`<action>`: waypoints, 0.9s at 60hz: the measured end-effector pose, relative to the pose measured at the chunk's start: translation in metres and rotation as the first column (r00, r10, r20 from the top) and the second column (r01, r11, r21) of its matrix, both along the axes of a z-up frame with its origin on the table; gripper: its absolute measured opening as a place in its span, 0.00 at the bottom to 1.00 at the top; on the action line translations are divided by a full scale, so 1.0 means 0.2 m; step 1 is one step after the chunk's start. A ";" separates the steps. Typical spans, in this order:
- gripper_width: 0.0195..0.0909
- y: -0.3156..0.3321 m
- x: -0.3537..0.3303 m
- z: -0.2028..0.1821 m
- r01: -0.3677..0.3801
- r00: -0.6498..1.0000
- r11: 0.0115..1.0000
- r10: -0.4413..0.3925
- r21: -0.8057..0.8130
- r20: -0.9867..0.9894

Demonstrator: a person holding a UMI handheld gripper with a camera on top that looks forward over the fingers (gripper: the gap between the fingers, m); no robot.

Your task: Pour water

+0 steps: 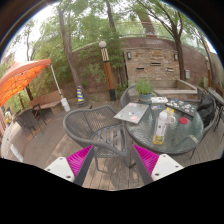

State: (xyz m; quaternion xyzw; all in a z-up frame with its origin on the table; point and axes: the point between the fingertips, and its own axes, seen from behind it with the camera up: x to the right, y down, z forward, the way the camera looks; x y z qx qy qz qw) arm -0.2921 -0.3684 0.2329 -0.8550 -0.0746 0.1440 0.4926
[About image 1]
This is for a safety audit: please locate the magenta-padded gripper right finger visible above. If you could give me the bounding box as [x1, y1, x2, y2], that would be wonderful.
[130, 143, 185, 186]

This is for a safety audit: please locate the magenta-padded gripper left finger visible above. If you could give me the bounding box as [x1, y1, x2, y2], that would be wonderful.
[44, 145, 96, 187]

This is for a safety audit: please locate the clear white-capped drink bottle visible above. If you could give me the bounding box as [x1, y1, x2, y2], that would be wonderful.
[152, 110, 169, 146]

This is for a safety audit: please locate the silver laptop with stickers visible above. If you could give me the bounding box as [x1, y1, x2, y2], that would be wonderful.
[113, 101, 150, 125]

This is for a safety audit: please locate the white canopy base weight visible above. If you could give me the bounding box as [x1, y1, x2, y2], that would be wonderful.
[60, 97, 71, 113]

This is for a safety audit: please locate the white paper sheet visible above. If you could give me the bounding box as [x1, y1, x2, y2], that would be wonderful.
[150, 96, 169, 104]

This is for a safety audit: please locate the black laptop with stickers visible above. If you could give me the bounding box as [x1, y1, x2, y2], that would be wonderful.
[165, 97, 198, 118]

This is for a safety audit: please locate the dark patio chair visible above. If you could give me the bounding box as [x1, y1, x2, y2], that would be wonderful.
[14, 103, 48, 136]

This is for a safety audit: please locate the blue yellow striped cone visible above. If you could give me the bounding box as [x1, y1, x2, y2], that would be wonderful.
[76, 85, 88, 108]

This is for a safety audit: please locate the wooden bench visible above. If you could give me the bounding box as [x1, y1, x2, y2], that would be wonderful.
[28, 89, 64, 116]

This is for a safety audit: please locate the green plant in teal pot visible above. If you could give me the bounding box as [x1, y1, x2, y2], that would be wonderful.
[134, 77, 156, 105]

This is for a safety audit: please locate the orange canopy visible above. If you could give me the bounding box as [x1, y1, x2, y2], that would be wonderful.
[0, 58, 53, 108]

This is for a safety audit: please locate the wooden globe lamp post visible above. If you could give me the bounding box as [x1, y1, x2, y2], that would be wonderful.
[98, 40, 117, 102]

